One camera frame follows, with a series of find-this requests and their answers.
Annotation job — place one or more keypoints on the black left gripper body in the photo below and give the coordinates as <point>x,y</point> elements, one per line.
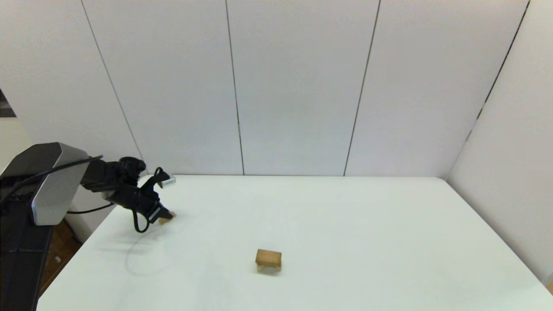
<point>136,198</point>

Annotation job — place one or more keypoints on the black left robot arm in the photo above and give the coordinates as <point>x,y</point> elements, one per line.
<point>43,185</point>

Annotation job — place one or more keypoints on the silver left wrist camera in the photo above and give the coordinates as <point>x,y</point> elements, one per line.
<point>167,181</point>

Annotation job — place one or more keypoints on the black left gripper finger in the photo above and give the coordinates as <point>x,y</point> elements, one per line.
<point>166,214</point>

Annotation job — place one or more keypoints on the rectangular wooden building block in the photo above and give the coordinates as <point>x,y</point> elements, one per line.
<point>268,257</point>

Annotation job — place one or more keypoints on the triangular wooden building block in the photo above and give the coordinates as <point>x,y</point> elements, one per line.
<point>166,219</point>

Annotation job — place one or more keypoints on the arched wooden building block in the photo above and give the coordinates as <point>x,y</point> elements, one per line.
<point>261,268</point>

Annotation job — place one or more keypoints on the labelled brown cardboard box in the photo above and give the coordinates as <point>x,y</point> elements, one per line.
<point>58,255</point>

